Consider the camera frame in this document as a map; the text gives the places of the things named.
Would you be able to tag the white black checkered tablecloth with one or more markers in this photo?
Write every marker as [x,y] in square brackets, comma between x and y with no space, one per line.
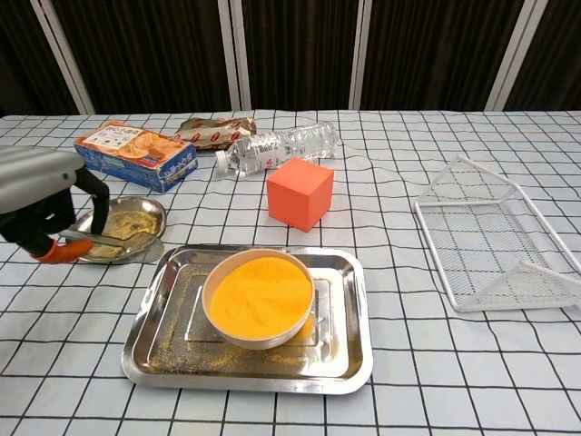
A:
[454,363]

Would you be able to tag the oval stainless steel dish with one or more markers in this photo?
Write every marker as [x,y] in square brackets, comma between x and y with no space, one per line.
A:
[136,218]

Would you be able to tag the orange foam cube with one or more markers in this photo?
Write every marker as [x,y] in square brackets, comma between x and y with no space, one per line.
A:
[295,200]

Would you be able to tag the white partition frame post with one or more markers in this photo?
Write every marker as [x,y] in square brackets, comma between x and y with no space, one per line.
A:
[67,56]
[365,54]
[242,54]
[517,54]

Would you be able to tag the brown foil snack bag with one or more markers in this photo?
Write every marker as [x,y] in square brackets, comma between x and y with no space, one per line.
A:
[213,131]

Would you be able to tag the orange powder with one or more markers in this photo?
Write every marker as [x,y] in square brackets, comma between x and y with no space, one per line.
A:
[261,297]

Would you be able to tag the rectangular stainless steel tray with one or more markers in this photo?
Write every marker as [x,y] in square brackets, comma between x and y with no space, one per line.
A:
[181,363]

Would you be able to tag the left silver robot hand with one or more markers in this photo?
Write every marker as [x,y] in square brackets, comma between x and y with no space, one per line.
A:
[32,181]

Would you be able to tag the small metal spoon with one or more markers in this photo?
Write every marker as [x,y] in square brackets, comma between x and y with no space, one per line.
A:
[145,252]

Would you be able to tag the dark brown curtain panel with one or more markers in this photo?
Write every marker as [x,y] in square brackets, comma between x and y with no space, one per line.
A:
[145,54]
[558,63]
[436,54]
[18,54]
[299,54]

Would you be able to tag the blue orange snack box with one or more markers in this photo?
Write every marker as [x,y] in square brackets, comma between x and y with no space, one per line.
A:
[127,150]

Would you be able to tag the beige round bowl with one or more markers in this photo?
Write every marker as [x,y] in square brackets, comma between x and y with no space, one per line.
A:
[254,343]

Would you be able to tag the clear plastic water bottle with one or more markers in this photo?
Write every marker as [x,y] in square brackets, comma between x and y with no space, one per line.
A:
[272,147]

